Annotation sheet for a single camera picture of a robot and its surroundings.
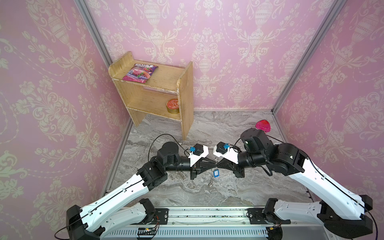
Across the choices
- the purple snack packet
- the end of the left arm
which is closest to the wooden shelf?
the purple snack packet

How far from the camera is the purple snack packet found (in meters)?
0.76

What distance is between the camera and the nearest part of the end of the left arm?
53 cm

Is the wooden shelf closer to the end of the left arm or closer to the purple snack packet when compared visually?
the purple snack packet

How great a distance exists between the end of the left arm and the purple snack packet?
0.49m
